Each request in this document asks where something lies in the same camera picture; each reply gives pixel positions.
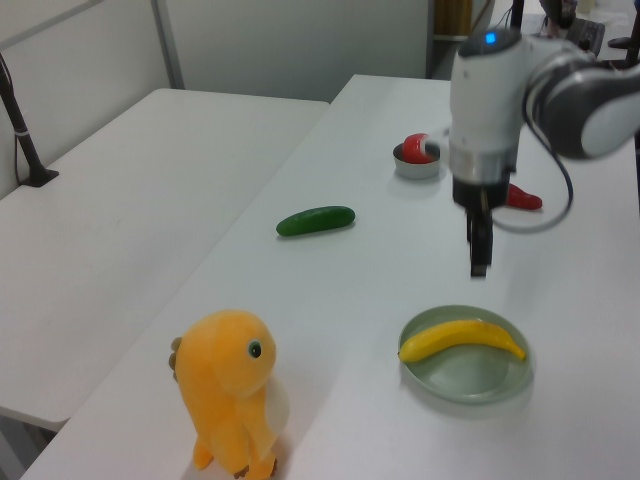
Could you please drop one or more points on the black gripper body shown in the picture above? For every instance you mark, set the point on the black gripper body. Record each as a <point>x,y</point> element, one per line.
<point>472,195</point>

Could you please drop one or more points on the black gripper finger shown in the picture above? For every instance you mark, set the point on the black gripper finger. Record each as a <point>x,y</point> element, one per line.
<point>482,250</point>
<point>470,232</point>

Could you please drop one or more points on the yellow plastic banana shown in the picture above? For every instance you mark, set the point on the yellow plastic banana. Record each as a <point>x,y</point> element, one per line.
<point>460,340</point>

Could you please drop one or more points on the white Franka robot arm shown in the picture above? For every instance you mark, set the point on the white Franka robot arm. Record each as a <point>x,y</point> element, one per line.
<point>492,100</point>

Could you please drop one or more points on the pale green plastic plate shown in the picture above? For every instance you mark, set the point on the pale green plastic plate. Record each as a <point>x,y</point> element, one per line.
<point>470,382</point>

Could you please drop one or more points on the red toy chili pepper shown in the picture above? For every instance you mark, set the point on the red toy chili pepper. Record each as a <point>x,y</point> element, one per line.
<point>525,199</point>

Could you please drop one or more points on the small grey bowl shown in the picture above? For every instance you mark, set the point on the small grey bowl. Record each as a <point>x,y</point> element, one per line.
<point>417,170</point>

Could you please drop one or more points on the green toy cucumber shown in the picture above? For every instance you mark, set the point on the green toy cucumber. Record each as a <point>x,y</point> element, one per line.
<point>315,221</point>

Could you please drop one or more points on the dark keyboard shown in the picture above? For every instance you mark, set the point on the dark keyboard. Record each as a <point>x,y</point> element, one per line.
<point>590,32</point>

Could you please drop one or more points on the orange plush bird toy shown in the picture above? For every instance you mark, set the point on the orange plush bird toy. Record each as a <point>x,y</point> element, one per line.
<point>225,390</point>

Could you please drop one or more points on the white side table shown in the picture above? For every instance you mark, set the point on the white side table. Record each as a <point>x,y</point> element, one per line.
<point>125,225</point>

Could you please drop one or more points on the grey metal partition post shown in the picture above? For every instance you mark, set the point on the grey metal partition post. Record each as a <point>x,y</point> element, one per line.
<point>167,42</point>

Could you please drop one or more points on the black camera stand pole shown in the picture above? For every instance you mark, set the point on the black camera stand pole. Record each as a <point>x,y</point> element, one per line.
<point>22,135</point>

